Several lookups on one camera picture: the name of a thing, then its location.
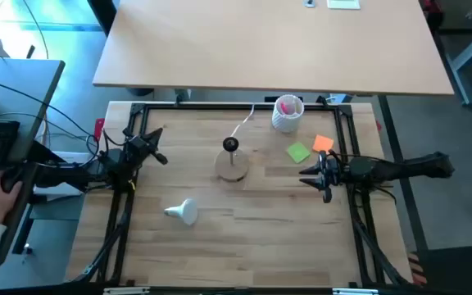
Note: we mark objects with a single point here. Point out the silver metal bracket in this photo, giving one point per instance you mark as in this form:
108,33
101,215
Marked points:
127,291
355,291

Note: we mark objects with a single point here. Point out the white textured cup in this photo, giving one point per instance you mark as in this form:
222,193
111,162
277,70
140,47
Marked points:
287,121

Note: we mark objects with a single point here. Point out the orange sticky note pad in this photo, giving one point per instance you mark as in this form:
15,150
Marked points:
323,143

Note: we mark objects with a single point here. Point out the red tag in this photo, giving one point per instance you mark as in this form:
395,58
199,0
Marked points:
99,129

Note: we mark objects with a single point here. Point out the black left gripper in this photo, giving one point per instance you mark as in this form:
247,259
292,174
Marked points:
135,152

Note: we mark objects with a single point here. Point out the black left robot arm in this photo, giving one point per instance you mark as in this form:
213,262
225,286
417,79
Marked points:
68,174

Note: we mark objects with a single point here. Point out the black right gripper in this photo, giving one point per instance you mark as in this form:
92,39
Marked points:
330,170

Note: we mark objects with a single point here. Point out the pink marker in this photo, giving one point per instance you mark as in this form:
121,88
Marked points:
284,108

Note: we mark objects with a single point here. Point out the white paper sheet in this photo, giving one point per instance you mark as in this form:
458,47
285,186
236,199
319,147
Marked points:
62,190

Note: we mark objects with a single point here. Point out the green sticky note pad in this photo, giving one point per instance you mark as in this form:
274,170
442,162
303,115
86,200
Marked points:
298,152

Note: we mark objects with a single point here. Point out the wooden base lamp black socket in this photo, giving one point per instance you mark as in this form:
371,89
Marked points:
223,168

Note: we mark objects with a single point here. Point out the white reflector lightbulb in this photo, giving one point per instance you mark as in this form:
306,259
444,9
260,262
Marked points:
187,211

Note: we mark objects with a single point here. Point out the dark grey desk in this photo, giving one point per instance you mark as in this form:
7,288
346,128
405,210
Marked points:
14,90

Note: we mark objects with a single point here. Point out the light wood desk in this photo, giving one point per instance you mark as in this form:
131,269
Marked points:
260,45

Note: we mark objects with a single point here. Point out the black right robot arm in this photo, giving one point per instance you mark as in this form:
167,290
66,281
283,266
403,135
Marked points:
404,168

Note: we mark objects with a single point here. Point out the white paper card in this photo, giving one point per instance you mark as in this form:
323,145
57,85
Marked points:
342,4

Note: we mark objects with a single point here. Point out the black orange striped case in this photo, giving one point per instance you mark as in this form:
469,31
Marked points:
457,266

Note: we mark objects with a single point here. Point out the black aluminium table frame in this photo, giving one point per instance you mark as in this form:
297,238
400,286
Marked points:
240,107

